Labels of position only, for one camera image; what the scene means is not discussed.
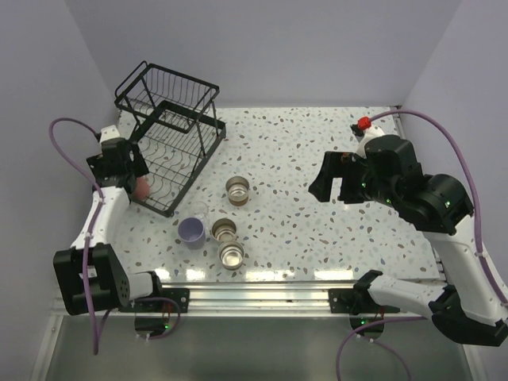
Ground black dish rack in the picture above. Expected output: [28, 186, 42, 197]
[114, 61, 226, 217]

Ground steel cup with cork base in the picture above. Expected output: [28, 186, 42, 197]
[225, 176, 250, 206]

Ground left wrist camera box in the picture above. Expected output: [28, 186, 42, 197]
[99, 125, 121, 144]

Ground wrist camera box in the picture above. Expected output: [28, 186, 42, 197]
[350, 117, 385, 143]
[99, 125, 121, 144]

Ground clear glass cup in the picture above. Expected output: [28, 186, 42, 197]
[190, 202, 209, 223]

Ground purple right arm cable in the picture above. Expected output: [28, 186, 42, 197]
[335, 109, 508, 381]

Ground aluminium table edge rail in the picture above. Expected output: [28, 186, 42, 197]
[51, 277, 452, 318]

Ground purple plastic cup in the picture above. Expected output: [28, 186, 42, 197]
[178, 217, 206, 249]

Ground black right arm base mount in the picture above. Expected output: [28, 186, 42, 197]
[328, 288, 400, 316]

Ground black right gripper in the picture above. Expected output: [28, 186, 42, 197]
[309, 150, 400, 208]

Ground pink plastic cup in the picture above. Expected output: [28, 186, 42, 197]
[132, 177, 150, 200]

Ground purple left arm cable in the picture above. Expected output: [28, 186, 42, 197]
[48, 117, 183, 356]

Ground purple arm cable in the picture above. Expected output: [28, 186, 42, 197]
[335, 109, 508, 381]
[48, 117, 183, 356]

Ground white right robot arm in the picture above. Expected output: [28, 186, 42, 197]
[309, 135, 507, 347]

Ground steel cup near pink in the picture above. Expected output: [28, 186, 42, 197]
[211, 218, 237, 242]

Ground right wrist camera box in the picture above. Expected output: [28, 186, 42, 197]
[350, 117, 385, 143]

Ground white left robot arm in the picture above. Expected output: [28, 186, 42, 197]
[53, 137, 165, 316]

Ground steel cup near rail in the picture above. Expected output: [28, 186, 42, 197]
[217, 241, 244, 270]

